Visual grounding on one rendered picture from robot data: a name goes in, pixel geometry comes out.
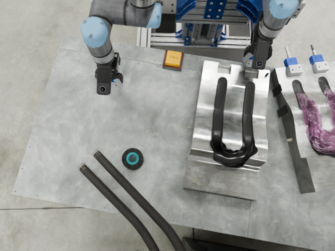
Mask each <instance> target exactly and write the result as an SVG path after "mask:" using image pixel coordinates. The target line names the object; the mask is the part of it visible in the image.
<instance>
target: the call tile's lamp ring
mask: <svg viewBox="0 0 335 251"><path fill-rule="evenodd" d="M183 55H184V53H182V57H181V62H180V67H175V66H169V65H165V61H166V56H167V50H166V53H165V58H164V63H163V66H165V67H171V68H177V69H181V66H182V60H183Z"/></svg>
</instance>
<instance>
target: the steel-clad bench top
mask: <svg viewBox="0 0 335 251"><path fill-rule="evenodd" d="M111 43H112V46H113V49H114V52H118V53H119V55H120V59H121V62H120V65H119V67H118V71H119V72H120V70H122V71H123V86H122V87H121V92H120V96H112V95H98V94H97V79H96V78H95V71H96V69H97V64H96V63H95V61H94V60H93V58H92V56H91V54H90V52H89V50H88V48H87V46H86V44H85V42H84V41H83V39H82V37H79V36H73V35H67V34H64V35H63V37H62V40H61V43H60V46H59V49H58V52H57V55H56V58H55V61H54V65H53V68H52V71H51V74H50V77H49V80H48V83H47V86H46V89H45V92H44V95H43V98H42V101H41V105H40V108H39V111H38V114H37V117H36V120H35V123H34V126H33V129H32V132H31V135H30V138H29V141H28V145H27V148H26V151H25V154H24V157H23V160H22V163H21V166H20V169H19V172H18V175H17V178H16V181H15V185H14V188H13V191H12V194H14V195H19V196H24V197H29V198H35V199H40V200H45V201H51V202H56V203H62V204H67V205H73V206H78V207H83V208H89V209H94V210H100V211H105V212H110V213H116V214H121V213H120V212H119V211H118V210H117V209H116V208H115V207H114V206H113V204H112V203H111V202H110V201H109V200H108V199H107V198H106V197H105V196H104V195H103V194H102V193H101V192H100V191H99V190H98V189H97V188H96V187H95V186H94V185H93V184H92V183H91V182H90V181H89V180H88V179H87V178H86V177H85V176H84V175H83V173H82V172H81V171H80V170H79V169H78V166H79V165H80V164H81V163H84V164H85V165H86V166H87V167H88V168H89V169H90V170H91V171H92V172H93V173H94V174H95V175H96V176H97V177H98V178H99V179H100V180H101V181H102V182H103V183H104V184H105V185H106V186H107V187H108V188H109V189H110V190H111V191H112V192H113V193H114V194H115V195H116V196H117V197H118V198H119V199H120V200H121V201H122V202H123V203H124V204H125V205H126V206H127V207H128V208H129V209H130V210H131V211H132V212H133V213H134V214H135V215H136V216H137V217H138V218H143V219H148V220H152V218H151V217H150V216H149V215H148V214H147V213H146V212H145V211H144V210H143V209H142V208H141V207H140V206H139V205H138V203H137V202H136V201H135V200H134V199H133V198H132V197H131V196H130V195H129V194H128V193H127V192H126V191H125V189H124V188H123V187H122V186H121V185H120V184H119V183H118V182H117V181H116V180H115V179H114V178H113V177H112V176H111V174H110V173H109V172H108V171H107V170H106V169H105V168H104V167H103V166H102V165H101V164H100V163H99V162H98V161H97V159H96V158H95V157H94V156H93V155H92V153H93V151H95V150H97V149H98V150H99V151H100V152H101V153H102V154H103V155H104V156H105V157H106V158H107V159H108V160H109V161H110V162H111V163H112V164H113V165H114V166H115V168H116V169H117V170H118V171H119V172H120V173H121V174H122V175H123V176H124V177H125V178H126V179H127V180H128V181H129V182H130V183H131V184H132V185H133V186H134V187H135V188H136V189H137V190H138V192H139V193H140V194H141V195H142V196H143V197H144V198H145V199H146V200H147V201H148V202H149V203H150V204H151V205H152V206H153V207H154V208H155V209H156V210H157V211H158V212H159V213H160V214H161V216H162V217H163V218H164V219H165V220H166V221H167V222H168V223H170V224H175V225H181V226H186V227H192V228H197V229H202V230H208V231H213V232H219V233H224V234H230V235H235V236H240V237H246V238H251V239H257V240H262V241H267V242H273V243H278V244H284V245H289V246H294V247H300V248H305V249H311V250H316V251H335V190H328V191H320V192H313V193H305V194H301V192H300V188H299V184H298V180H297V176H296V173H295V169H294V165H293V161H292V157H291V153H290V149H289V145H288V142H287V141H286V139H287V137H286V133H285V129H284V125H283V121H282V117H279V116H278V113H277V110H279V106H278V102H277V98H276V96H275V97H274V95H273V92H272V90H274V86H273V82H272V78H271V73H272V72H273V70H274V69H275V68H273V67H267V66H265V69H264V70H270V77H269V90H268V99H267V108H266V132H267V140H268V153H267V161H266V162H265V163H264V164H263V165H262V166H261V167H260V171H259V182H258V194H257V201H248V200H242V199H237V198H231V197H226V196H220V195H215V194H209V193H203V192H198V191H192V190H187V189H183V185H184V178H185V172H186V166H187V159H188V153H189V146H190V140H191V134H192V130H191V129H188V126H193V121H194V115H195V108H196V102H197V95H198V89H199V83H200V76H201V71H202V67H203V63H204V60H207V61H214V62H219V64H221V65H227V66H230V65H231V64H232V65H239V66H243V65H244V63H242V62H236V61H229V60H223V59H217V58H210V57H204V56H198V55H192V54H185V53H184V57H183V63H182V68H181V71H175V70H169V69H163V62H164V57H165V52H166V51H165V50H160V49H154V48H148V47H141V46H135V45H129V44H123V43H116V42H111ZM129 148H136V149H138V150H140V151H141V153H142V154H143V157H144V162H143V165H142V166H141V168H139V169H137V170H129V169H127V168H126V167H125V166H124V164H123V163H122V156H123V153H124V152H125V151H126V150H127V149H129ZM121 215H122V214H121Z"/></svg>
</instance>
